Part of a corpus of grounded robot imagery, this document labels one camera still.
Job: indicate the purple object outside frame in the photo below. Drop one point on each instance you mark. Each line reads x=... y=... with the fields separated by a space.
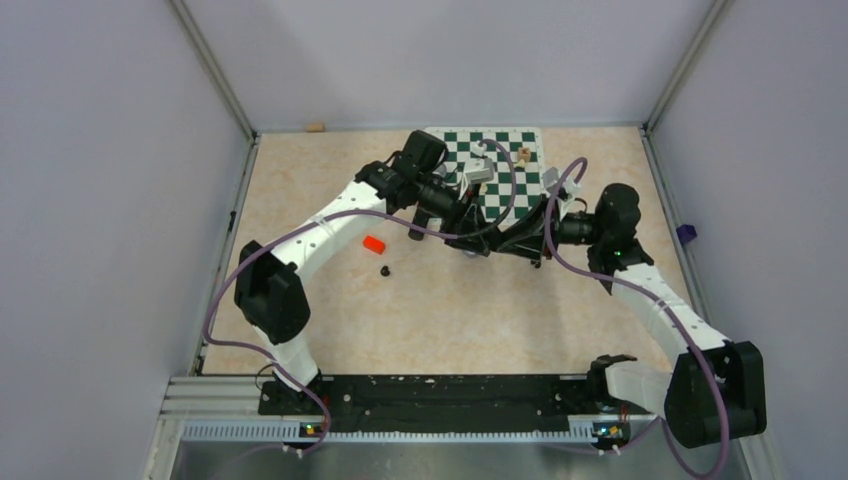
x=686 y=233

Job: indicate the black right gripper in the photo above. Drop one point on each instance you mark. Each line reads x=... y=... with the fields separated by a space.
x=529 y=240

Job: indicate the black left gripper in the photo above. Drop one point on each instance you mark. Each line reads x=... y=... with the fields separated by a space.
x=467 y=222

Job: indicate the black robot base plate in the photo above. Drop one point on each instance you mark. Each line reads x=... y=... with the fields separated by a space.
x=443 y=404

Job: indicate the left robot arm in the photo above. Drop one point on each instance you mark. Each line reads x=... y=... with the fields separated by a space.
x=270 y=279

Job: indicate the black microphone silver head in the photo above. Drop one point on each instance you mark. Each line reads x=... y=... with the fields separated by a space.
x=420 y=221

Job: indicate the wine cork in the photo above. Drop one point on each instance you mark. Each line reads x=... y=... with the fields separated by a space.
x=315 y=127

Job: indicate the red block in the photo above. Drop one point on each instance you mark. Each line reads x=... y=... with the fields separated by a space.
x=374 y=244

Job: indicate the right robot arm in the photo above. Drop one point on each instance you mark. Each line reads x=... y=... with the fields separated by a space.
x=716 y=388

